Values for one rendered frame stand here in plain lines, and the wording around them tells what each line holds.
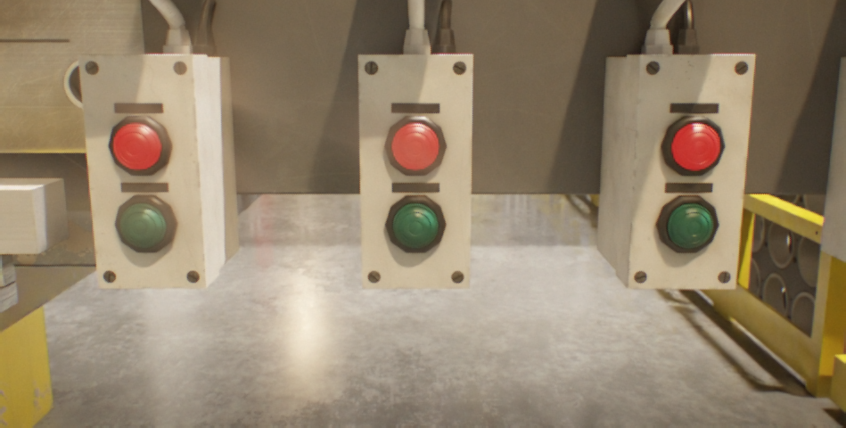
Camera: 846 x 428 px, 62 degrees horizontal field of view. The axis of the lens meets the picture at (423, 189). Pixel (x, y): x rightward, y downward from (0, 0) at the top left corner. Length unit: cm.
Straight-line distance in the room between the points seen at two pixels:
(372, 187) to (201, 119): 12
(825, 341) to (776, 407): 19
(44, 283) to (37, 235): 51
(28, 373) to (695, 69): 151
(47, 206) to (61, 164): 11
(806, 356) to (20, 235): 170
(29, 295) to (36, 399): 74
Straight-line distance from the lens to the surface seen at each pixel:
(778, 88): 59
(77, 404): 184
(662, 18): 53
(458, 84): 44
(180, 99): 47
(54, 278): 110
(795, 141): 60
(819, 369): 189
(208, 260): 49
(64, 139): 64
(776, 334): 205
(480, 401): 168
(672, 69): 47
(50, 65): 64
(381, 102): 44
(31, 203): 56
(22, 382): 172
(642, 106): 46
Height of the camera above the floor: 77
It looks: 11 degrees down
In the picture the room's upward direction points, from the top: straight up
